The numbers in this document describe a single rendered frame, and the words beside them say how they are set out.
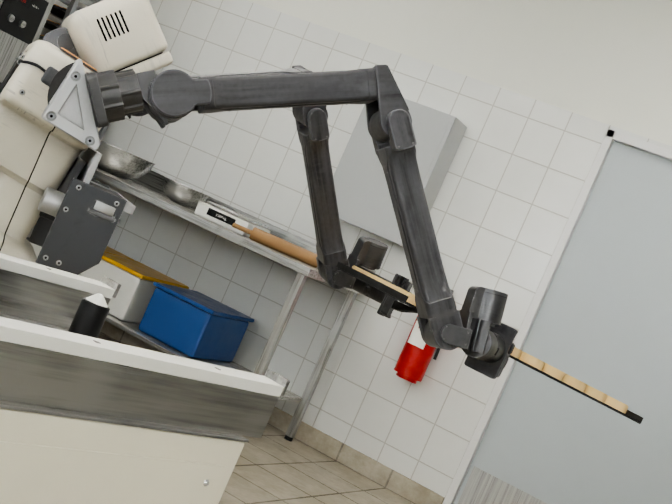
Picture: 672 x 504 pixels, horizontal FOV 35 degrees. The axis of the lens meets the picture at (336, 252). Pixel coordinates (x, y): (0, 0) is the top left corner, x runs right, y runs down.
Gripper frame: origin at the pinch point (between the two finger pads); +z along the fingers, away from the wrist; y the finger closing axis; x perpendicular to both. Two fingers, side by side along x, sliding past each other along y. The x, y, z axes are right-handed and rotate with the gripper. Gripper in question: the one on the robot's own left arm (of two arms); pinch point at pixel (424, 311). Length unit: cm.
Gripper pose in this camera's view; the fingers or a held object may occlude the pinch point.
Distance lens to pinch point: 246.7
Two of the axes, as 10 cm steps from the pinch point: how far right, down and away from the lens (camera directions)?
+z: 8.2, 4.1, -4.1
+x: -3.7, -1.7, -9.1
